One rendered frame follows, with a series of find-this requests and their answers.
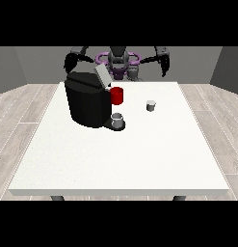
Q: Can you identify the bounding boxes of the small grey cup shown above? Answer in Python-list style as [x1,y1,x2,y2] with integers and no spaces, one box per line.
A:
[110,112,125,128]

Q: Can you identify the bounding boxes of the black coffee machine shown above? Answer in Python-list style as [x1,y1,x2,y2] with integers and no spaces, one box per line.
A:
[64,70,126,131]

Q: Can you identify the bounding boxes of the pale grey machine lid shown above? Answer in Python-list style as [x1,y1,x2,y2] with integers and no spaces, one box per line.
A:
[93,63,113,88]

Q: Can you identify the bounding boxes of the red pod holder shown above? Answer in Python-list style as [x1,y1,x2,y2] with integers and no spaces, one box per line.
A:
[109,86,124,106]

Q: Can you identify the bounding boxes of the grey robot trunk, purple rings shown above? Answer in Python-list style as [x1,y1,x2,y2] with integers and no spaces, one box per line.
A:
[94,46,144,82]

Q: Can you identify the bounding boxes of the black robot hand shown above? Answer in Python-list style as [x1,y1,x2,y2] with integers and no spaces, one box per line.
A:
[139,53,172,78]
[63,52,95,74]

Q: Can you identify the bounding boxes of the small grey coffee pod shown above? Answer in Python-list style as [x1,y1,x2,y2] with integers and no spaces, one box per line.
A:
[145,99,157,113]

